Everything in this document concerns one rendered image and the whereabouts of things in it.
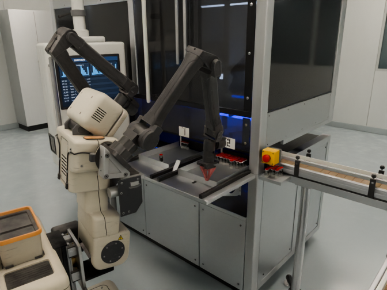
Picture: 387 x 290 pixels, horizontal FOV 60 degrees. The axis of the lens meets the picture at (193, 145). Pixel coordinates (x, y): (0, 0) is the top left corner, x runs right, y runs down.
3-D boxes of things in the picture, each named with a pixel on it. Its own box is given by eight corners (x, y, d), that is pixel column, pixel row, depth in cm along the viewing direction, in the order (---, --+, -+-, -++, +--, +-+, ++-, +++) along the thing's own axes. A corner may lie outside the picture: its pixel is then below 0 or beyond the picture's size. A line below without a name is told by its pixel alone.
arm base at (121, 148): (100, 145, 121) (113, 155, 112) (116, 130, 123) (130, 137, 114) (116, 160, 126) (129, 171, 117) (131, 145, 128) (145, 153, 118)
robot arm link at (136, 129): (119, 137, 120) (128, 143, 117) (139, 117, 123) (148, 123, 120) (130, 150, 128) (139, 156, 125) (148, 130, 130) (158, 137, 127)
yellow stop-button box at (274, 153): (268, 159, 178) (269, 145, 176) (280, 161, 173) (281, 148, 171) (260, 163, 173) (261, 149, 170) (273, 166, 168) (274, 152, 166)
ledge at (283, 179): (272, 171, 187) (272, 168, 186) (293, 177, 179) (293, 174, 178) (258, 179, 177) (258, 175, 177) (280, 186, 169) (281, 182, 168)
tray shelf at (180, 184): (173, 147, 229) (173, 144, 228) (262, 173, 184) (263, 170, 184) (114, 167, 195) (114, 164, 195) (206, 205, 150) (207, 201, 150)
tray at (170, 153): (178, 145, 225) (178, 141, 224) (208, 154, 209) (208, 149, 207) (138, 159, 201) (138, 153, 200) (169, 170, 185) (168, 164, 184)
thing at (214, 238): (151, 173, 407) (147, 101, 379) (318, 237, 274) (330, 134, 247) (75, 202, 336) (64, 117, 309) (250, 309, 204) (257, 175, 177)
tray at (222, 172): (216, 157, 203) (216, 152, 202) (254, 168, 186) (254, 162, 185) (178, 175, 179) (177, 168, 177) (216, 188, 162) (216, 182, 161)
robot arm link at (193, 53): (189, 34, 124) (209, 42, 119) (204, 54, 136) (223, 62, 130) (121, 134, 123) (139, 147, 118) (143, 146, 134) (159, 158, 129)
